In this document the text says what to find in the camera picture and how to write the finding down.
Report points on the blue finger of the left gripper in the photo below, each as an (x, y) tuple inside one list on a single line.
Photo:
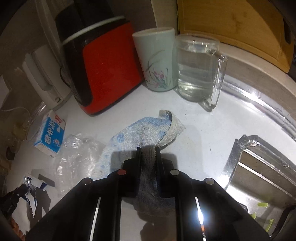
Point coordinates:
[(10, 200)]

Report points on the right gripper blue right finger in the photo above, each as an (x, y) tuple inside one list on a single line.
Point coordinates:
[(167, 183)]

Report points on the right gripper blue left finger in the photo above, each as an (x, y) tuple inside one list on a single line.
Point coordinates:
[(131, 178)]

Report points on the torn blue milk packet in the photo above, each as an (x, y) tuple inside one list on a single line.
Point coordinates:
[(41, 196)]

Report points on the blue white dish towel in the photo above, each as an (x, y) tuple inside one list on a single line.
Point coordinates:
[(147, 134)]

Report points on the clear plastic bag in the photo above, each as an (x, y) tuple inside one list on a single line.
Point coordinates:
[(75, 161)]

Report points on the blue white milk carton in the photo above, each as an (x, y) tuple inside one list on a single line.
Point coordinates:
[(50, 135)]

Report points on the stainless steel sink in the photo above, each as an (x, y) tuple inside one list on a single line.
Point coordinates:
[(262, 180)]

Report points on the red black appliance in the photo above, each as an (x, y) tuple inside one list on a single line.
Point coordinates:
[(100, 56)]

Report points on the clear glass mug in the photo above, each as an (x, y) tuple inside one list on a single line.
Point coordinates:
[(201, 69)]

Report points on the ceramic floral cup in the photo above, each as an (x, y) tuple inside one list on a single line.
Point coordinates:
[(155, 51)]

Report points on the white electric kettle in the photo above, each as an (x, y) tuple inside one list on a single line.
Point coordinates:
[(44, 74)]

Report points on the wooden cutting board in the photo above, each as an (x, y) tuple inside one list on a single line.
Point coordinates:
[(254, 26)]

